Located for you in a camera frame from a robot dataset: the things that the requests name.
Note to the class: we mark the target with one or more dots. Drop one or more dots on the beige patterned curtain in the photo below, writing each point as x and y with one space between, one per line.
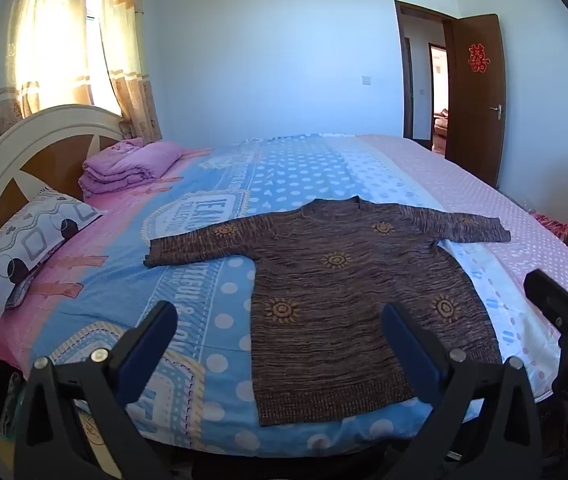
128 60
43 35

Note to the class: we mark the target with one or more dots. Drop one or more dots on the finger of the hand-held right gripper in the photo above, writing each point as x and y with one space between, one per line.
554 300

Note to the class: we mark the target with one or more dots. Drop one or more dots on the blue pink printed bed sheet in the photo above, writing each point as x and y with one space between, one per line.
113 280

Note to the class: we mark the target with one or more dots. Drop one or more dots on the folded pink quilt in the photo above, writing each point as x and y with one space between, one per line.
128 162

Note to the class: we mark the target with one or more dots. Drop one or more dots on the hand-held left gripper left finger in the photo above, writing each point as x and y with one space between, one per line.
146 345

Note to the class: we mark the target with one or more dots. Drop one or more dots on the grey patterned pillow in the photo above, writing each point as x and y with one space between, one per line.
28 245

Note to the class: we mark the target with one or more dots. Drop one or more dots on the brown door frame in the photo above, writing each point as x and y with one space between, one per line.
401 60

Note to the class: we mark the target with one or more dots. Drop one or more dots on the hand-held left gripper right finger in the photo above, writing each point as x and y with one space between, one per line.
409 355

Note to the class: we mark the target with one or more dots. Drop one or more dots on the brown knitted sweater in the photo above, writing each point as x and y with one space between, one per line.
339 310

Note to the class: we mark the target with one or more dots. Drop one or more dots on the brown wooden door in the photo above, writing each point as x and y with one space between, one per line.
474 125

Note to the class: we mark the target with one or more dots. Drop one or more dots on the red paper door decoration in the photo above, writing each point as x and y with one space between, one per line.
478 58

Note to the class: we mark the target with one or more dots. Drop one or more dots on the red patterned cloth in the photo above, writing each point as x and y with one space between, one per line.
551 224

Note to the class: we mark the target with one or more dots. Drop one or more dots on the sofa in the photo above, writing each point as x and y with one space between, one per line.
441 125

